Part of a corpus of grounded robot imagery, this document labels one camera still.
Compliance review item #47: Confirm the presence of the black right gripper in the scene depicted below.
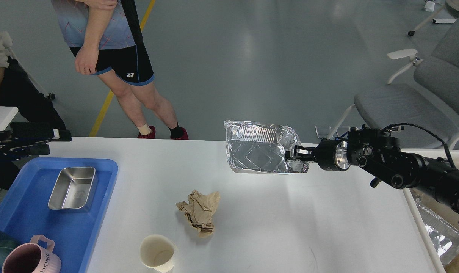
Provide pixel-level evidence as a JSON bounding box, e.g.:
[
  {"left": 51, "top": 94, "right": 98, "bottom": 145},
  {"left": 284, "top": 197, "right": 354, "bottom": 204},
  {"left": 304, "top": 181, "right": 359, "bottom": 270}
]
[{"left": 288, "top": 139, "right": 350, "bottom": 171}]

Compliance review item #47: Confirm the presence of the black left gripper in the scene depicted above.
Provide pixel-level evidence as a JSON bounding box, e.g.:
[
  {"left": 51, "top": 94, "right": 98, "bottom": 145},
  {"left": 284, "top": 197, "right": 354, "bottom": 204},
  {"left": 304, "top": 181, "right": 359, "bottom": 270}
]
[{"left": 0, "top": 122, "right": 72, "bottom": 162}]

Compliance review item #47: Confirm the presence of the aluminium foil tray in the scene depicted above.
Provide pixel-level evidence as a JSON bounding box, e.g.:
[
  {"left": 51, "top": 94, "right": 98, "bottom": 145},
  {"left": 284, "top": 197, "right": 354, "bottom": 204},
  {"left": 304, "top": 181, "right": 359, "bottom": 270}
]
[{"left": 224, "top": 120, "right": 309, "bottom": 174}]

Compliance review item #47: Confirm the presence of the square stainless steel tray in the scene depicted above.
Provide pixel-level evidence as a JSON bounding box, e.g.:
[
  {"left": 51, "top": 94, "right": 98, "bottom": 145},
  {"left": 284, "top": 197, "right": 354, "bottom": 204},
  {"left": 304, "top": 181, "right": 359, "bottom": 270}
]
[{"left": 48, "top": 166, "right": 98, "bottom": 212}]

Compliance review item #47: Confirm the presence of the pink plastic mug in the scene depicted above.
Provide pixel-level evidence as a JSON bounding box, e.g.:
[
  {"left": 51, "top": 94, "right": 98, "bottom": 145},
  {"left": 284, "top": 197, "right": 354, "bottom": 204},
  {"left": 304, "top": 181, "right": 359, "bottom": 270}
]
[{"left": 1, "top": 235, "right": 62, "bottom": 273}]

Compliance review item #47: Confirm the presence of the brown paper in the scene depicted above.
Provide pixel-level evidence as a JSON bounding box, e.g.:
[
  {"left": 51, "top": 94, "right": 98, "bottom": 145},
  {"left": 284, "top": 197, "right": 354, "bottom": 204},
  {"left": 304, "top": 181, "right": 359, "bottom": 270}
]
[{"left": 176, "top": 190, "right": 220, "bottom": 237}]

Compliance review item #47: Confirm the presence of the cream paper cup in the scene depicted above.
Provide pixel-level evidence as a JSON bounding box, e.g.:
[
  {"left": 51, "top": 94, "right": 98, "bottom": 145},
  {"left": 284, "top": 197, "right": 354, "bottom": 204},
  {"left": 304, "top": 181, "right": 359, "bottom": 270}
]
[{"left": 139, "top": 234, "right": 177, "bottom": 273}]

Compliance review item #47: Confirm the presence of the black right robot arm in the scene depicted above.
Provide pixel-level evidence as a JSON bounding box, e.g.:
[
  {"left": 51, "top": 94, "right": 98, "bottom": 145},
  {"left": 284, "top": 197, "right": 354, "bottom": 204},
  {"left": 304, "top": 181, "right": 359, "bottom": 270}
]
[{"left": 285, "top": 123, "right": 459, "bottom": 214}]

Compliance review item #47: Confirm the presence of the white side table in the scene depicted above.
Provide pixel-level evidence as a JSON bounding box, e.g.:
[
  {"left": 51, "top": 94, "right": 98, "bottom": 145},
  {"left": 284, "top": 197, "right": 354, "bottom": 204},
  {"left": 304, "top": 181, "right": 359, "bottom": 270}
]
[{"left": 0, "top": 107, "right": 18, "bottom": 131}]

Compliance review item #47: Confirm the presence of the seated person at left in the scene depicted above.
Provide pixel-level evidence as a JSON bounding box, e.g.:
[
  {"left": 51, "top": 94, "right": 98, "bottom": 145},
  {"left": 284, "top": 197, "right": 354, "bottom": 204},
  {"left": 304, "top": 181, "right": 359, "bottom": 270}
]
[{"left": 0, "top": 31, "right": 66, "bottom": 130}]

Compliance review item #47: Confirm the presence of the blue plastic bin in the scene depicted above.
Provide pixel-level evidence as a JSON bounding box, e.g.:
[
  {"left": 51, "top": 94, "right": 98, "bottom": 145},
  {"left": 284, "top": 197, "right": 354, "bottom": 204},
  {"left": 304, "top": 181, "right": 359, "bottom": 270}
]
[{"left": 0, "top": 157, "right": 118, "bottom": 273}]

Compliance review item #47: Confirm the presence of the standing person in shorts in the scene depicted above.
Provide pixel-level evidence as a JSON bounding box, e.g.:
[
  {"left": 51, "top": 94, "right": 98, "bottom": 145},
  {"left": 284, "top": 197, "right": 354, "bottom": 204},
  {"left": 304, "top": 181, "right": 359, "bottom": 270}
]
[{"left": 51, "top": 0, "right": 188, "bottom": 140}]

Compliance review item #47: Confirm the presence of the grey office chair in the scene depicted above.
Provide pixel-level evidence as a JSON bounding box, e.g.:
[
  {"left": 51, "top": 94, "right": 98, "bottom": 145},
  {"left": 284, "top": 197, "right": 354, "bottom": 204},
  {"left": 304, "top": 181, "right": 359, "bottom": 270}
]
[{"left": 316, "top": 17, "right": 459, "bottom": 149}]

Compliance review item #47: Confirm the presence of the cream waste bin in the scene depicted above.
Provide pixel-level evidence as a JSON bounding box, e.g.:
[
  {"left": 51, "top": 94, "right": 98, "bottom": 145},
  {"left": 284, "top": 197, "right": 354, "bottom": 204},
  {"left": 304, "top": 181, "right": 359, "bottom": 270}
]
[{"left": 403, "top": 149, "right": 459, "bottom": 273}]

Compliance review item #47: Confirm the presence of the white chair base far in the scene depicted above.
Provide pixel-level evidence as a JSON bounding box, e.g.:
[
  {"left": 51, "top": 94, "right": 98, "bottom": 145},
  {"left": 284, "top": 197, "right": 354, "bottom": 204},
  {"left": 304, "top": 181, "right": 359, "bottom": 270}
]
[{"left": 407, "top": 0, "right": 459, "bottom": 37}]

